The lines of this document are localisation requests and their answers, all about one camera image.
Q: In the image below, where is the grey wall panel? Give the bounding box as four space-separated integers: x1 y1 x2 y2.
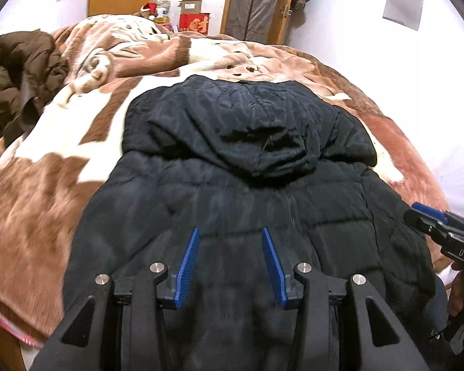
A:
383 0 425 31

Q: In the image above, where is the wooden bed frame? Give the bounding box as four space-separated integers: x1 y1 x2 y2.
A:
0 332 26 371

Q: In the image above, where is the person's right hand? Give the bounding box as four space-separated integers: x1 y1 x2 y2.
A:
446 262 464 331

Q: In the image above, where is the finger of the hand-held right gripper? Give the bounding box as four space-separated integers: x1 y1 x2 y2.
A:
404 209 443 241
413 203 464 234

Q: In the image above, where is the grey fabric curtain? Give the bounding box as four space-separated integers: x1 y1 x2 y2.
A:
224 0 283 43

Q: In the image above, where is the cardboard box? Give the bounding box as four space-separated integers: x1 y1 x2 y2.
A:
178 0 204 15

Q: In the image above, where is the plaid bed sheet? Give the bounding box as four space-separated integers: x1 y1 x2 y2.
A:
0 301 37 348

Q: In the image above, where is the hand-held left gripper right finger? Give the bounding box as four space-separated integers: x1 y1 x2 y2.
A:
261 226 430 371

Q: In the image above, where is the red gift box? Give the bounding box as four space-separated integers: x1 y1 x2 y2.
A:
179 13 210 33

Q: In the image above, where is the person's right leg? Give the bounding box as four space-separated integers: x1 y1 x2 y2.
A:
425 278 451 339

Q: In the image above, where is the brown puffer jacket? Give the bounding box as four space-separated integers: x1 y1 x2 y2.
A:
0 30 70 151

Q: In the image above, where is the brown printed blanket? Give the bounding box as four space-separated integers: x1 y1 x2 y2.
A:
0 13 451 346

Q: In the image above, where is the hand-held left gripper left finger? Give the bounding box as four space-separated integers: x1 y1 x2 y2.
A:
31 226 200 371

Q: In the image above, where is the wooden door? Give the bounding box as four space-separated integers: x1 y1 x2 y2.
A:
269 0 301 45

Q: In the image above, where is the black puffer jacket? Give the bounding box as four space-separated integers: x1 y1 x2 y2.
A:
62 74 449 371

